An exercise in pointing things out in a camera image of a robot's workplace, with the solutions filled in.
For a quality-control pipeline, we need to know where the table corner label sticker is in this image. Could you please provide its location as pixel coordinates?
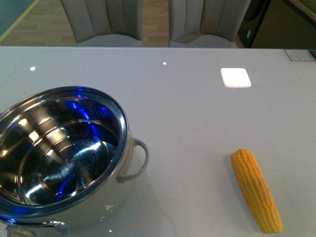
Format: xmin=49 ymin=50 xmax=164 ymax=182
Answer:
xmin=284 ymin=49 xmax=316 ymax=61

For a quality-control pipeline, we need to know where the left beige upholstered chair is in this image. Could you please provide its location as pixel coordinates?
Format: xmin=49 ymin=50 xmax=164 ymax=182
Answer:
xmin=61 ymin=0 xmax=143 ymax=47

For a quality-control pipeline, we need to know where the beige upholstered chair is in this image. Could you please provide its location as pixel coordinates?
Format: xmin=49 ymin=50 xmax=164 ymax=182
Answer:
xmin=61 ymin=0 xmax=143 ymax=47
xmin=168 ymin=0 xmax=250 ymax=48

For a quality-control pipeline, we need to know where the yellow corn cob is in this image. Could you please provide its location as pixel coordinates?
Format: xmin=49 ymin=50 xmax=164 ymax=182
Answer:
xmin=231 ymin=149 xmax=283 ymax=234

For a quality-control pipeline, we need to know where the black washing machine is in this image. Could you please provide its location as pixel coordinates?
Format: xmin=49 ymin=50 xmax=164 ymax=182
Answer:
xmin=238 ymin=0 xmax=271 ymax=48

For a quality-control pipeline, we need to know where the right beige upholstered chair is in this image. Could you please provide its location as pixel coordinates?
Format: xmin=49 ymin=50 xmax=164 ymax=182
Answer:
xmin=168 ymin=0 xmax=250 ymax=48

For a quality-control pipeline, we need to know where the stainless steel pot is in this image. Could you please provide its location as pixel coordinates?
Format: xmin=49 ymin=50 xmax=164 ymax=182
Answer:
xmin=0 ymin=86 xmax=150 ymax=237

